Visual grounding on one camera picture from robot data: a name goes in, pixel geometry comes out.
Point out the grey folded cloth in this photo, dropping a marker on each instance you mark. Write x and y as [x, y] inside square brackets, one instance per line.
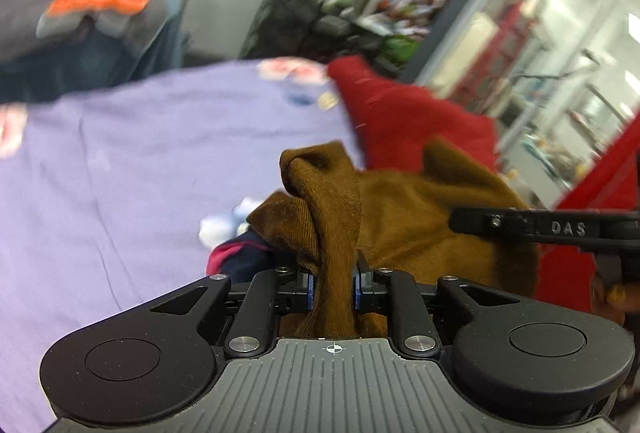
[85, 13]

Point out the white and blue small cloth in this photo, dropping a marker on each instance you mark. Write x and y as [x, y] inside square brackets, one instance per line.
[225, 223]

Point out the red cloth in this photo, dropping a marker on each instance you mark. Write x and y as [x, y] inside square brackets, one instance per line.
[600, 173]

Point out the red metal rack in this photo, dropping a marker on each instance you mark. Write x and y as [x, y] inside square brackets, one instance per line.
[500, 38]

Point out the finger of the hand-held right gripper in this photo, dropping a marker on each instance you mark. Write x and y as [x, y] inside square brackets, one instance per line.
[530, 228]

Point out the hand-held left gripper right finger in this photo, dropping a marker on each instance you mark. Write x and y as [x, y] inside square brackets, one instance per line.
[356, 293]

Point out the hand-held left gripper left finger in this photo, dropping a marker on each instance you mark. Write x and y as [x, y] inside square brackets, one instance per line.
[311, 294]

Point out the black suitcase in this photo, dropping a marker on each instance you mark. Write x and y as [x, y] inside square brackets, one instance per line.
[285, 18]

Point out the brown knit sweater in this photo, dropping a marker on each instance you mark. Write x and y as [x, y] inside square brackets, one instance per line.
[400, 213]

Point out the navy garment with pink lining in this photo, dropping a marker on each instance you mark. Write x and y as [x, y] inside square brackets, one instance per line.
[240, 255]

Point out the person's right hand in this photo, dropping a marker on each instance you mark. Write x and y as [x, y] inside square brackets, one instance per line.
[610, 295]

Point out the purple floral bed sheet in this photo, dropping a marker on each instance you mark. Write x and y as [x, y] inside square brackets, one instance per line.
[140, 163]

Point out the red garment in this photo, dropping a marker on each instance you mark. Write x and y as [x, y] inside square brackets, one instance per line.
[410, 123]

